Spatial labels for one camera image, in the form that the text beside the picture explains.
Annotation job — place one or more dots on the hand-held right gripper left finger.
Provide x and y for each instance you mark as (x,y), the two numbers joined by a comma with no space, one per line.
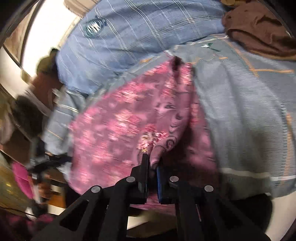
(144,172)

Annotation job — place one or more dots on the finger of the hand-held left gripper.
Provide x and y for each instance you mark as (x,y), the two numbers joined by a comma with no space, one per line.
(57,160)

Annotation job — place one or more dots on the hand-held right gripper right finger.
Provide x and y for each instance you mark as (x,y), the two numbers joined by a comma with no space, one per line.
(159,183)

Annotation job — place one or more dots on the pink floral shirt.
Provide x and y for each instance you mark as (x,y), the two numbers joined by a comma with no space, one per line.
(115,120)

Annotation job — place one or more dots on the dark olive cloth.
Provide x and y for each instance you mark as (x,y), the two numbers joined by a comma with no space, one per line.
(47,61)

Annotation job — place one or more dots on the grey-blue bed sheet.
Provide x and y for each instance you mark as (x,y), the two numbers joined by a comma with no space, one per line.
(242,104)

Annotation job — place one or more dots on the striped pillow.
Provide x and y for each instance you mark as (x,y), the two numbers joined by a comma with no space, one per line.
(78,5)

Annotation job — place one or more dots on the brown garment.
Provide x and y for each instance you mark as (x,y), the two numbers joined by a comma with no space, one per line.
(254,25)

